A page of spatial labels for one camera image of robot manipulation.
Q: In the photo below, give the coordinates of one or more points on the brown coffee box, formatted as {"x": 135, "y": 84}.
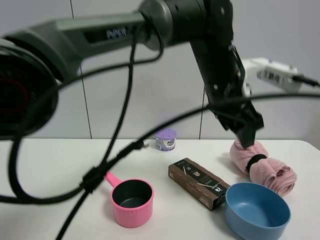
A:
{"x": 207, "y": 188}

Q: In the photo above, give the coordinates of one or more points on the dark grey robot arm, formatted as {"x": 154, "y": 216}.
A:
{"x": 33, "y": 60}

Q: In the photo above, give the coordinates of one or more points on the pink towel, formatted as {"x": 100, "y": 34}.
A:
{"x": 271, "y": 173}

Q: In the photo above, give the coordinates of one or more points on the purple air freshener tub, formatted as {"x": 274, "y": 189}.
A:
{"x": 165, "y": 140}

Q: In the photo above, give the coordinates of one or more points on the blue plastic bowl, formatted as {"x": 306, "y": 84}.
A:
{"x": 255, "y": 212}

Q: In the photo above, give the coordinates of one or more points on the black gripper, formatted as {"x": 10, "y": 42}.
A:
{"x": 241, "y": 117}

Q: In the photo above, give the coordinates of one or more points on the pink measuring cup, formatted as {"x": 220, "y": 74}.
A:
{"x": 132, "y": 201}

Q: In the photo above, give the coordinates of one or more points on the black hair band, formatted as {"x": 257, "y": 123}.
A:
{"x": 256, "y": 158}

